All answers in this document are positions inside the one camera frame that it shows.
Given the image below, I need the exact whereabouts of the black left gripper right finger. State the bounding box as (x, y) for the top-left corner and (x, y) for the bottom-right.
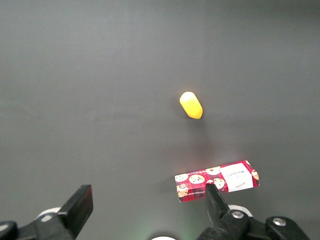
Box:
(197, 183), (311, 240)

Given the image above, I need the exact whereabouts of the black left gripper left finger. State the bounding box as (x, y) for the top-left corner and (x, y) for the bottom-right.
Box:
(0, 184), (94, 240)

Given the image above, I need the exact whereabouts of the red cookie box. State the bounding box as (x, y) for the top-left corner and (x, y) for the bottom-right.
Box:
(174, 160), (260, 204)

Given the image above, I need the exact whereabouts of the yellow lemon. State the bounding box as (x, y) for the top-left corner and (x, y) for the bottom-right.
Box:
(179, 91), (204, 120)

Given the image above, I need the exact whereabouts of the dark grey table mat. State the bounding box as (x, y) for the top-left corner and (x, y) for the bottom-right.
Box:
(0, 0), (320, 240)

